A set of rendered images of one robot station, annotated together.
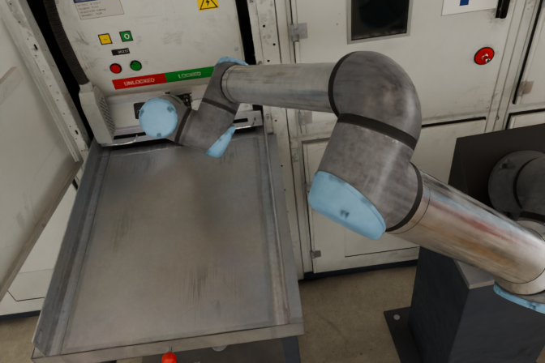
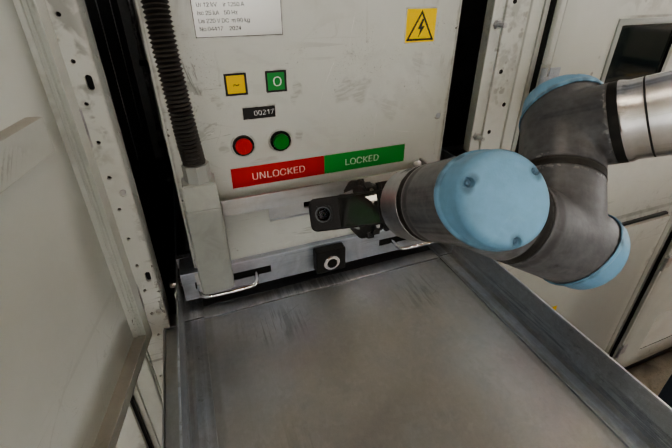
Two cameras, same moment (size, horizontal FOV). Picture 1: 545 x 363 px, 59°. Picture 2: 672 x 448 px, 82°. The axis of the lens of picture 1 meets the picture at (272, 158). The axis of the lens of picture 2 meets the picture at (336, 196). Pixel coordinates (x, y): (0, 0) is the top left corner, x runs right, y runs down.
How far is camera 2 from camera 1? 0.99 m
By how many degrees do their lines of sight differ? 22
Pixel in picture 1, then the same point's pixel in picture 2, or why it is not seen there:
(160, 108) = (515, 171)
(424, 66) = not seen: hidden behind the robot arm
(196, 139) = (579, 248)
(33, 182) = (58, 414)
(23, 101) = (48, 207)
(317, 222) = not seen: hidden behind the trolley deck
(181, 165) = (351, 318)
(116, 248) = not seen: outside the picture
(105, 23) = (243, 52)
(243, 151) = (438, 280)
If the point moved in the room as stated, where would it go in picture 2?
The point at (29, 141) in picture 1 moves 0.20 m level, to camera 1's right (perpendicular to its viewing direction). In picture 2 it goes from (54, 305) to (233, 264)
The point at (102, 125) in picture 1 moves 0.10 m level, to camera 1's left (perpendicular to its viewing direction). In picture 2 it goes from (222, 255) to (147, 272)
